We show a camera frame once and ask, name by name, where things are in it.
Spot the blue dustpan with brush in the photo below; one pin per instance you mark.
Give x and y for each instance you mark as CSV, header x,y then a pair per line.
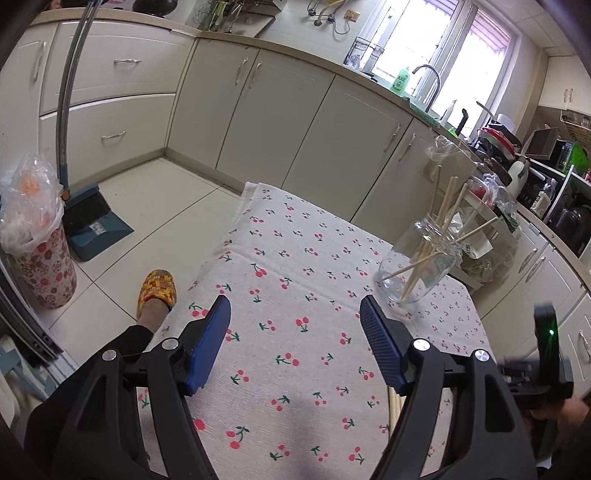
x,y
90,225

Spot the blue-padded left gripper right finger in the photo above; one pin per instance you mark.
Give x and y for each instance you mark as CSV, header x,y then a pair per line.
x,y
487,437

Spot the stacked dishes with red lid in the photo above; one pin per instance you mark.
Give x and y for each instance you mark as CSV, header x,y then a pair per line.
x,y
502,138

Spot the cherry print tablecloth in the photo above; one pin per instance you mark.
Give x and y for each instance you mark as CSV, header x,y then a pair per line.
x,y
295,392

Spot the floral trash bin with bag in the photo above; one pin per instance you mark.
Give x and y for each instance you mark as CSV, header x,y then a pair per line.
x,y
32,233

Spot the upper wall cabinets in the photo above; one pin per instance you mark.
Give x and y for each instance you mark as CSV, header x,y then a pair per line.
x,y
567,85

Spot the long metal broom handle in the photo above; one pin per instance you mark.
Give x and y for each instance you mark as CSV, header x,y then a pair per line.
x,y
65,93

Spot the kitchen window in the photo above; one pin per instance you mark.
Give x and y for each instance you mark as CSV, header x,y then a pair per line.
x,y
465,41

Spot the chrome kitchen faucet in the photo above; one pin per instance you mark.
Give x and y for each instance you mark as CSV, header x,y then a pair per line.
x,y
428,87

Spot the clear glass jar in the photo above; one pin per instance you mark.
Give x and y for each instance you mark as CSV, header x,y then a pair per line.
x,y
406,251

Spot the wall-mounted utensil rack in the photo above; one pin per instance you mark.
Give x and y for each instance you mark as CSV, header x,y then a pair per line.
x,y
247,18

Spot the wooden chopstick in pile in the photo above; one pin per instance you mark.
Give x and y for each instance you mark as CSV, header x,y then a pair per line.
x,y
396,403

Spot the lower cabinet run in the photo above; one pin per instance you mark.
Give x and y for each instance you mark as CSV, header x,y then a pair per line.
x,y
241,109

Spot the green dish soap bottle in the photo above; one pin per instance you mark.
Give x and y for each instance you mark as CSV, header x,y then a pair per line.
x,y
401,82

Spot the black wok on stove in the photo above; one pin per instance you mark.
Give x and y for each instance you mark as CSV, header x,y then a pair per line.
x,y
158,8

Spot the yellow patterned slipper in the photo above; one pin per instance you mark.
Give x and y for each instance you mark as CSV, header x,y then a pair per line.
x,y
158,285

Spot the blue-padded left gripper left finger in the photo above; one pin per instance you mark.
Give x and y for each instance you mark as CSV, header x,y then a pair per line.
x,y
89,428

